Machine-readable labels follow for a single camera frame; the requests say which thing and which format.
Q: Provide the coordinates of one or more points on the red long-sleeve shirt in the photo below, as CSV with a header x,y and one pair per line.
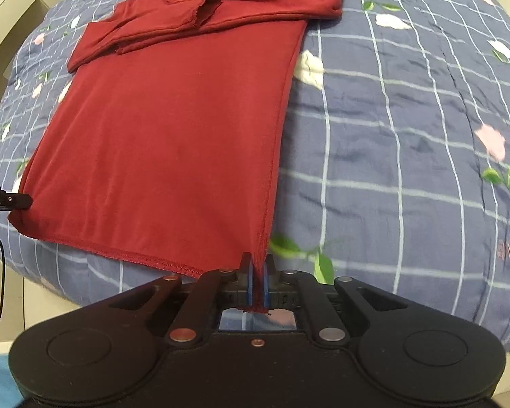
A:
x,y
165,149

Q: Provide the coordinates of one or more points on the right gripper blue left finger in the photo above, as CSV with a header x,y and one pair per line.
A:
x,y
245,281

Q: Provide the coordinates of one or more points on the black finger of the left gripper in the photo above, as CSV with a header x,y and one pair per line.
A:
x,y
14,201

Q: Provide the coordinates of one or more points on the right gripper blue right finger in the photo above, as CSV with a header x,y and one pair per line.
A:
x,y
270,283

